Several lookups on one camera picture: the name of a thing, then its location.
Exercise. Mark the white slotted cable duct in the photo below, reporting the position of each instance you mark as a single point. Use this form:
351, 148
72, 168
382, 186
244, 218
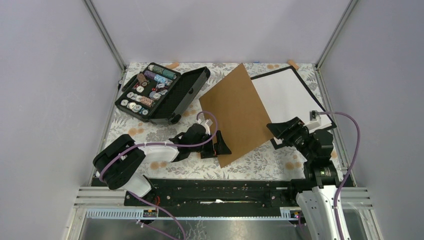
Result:
278, 213

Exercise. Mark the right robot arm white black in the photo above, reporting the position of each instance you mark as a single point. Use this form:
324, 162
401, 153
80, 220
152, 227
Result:
318, 194

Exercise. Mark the right wooden cork piece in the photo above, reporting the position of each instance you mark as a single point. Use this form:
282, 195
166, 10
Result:
292, 63

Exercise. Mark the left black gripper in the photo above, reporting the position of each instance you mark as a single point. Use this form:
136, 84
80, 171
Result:
219, 148

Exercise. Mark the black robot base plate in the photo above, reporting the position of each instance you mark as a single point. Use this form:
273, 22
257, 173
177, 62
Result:
175, 194

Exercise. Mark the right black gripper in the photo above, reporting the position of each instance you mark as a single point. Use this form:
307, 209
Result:
284, 131

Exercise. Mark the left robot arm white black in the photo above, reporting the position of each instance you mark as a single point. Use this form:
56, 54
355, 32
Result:
118, 163

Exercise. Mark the left wooden cork piece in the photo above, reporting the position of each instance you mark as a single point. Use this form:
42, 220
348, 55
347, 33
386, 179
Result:
173, 65

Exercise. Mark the wooden cork piece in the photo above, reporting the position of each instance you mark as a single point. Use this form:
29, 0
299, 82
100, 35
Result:
173, 65
292, 63

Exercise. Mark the brown cardboard backing board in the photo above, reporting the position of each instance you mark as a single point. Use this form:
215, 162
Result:
240, 114

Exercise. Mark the black open poker chip case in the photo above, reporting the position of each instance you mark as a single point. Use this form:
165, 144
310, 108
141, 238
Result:
160, 95

